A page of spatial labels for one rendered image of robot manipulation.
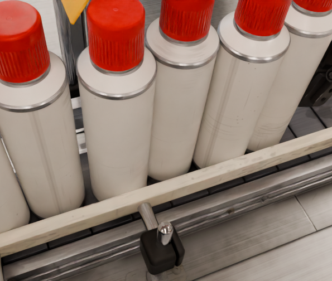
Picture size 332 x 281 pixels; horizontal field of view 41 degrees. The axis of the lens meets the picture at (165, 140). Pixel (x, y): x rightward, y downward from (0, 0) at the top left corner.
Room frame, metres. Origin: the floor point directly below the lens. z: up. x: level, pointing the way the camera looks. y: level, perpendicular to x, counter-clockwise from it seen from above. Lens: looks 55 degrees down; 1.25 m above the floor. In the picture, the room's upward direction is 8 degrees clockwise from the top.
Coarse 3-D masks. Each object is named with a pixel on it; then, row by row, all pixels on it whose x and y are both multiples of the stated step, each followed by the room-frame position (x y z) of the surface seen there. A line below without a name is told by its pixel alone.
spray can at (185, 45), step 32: (192, 0) 0.22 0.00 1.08; (160, 32) 0.22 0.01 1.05; (192, 32) 0.22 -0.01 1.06; (160, 64) 0.21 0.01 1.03; (192, 64) 0.21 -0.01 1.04; (160, 96) 0.21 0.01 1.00; (192, 96) 0.21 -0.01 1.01; (160, 128) 0.21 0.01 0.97; (192, 128) 0.21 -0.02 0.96; (160, 160) 0.21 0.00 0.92
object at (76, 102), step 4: (72, 100) 0.23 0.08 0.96; (76, 100) 0.23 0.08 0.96; (72, 104) 0.22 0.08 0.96; (76, 104) 0.22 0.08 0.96; (80, 104) 0.22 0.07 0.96; (76, 108) 0.22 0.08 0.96; (80, 108) 0.22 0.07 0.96; (76, 112) 0.22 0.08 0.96; (80, 112) 0.22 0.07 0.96; (76, 116) 0.22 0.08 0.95; (80, 116) 0.22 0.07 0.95; (0, 136) 0.19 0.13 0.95
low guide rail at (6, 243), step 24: (288, 144) 0.25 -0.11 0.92; (312, 144) 0.25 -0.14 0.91; (216, 168) 0.21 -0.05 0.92; (240, 168) 0.21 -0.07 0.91; (264, 168) 0.23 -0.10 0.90; (144, 192) 0.18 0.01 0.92; (168, 192) 0.18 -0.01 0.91; (192, 192) 0.19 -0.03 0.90; (72, 216) 0.15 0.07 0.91; (96, 216) 0.15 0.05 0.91; (120, 216) 0.16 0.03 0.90; (0, 240) 0.12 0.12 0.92; (24, 240) 0.12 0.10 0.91; (48, 240) 0.13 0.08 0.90
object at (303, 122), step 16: (304, 112) 0.32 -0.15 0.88; (320, 112) 0.32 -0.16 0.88; (288, 128) 0.29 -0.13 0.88; (304, 128) 0.30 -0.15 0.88; (320, 128) 0.30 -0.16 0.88; (80, 160) 0.22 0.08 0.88; (304, 160) 0.26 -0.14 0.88; (16, 176) 0.19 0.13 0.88; (256, 176) 0.23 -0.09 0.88; (208, 192) 0.21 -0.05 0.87; (160, 208) 0.18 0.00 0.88; (112, 224) 0.16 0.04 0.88; (64, 240) 0.14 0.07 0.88; (16, 256) 0.12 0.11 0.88
